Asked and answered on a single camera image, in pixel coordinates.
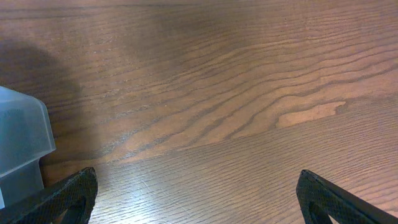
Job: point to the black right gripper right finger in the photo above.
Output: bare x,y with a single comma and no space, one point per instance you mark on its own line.
321,201

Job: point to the clear plastic storage bin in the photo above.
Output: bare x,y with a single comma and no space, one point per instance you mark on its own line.
26,136

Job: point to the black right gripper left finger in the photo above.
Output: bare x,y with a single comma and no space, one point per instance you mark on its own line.
73,198

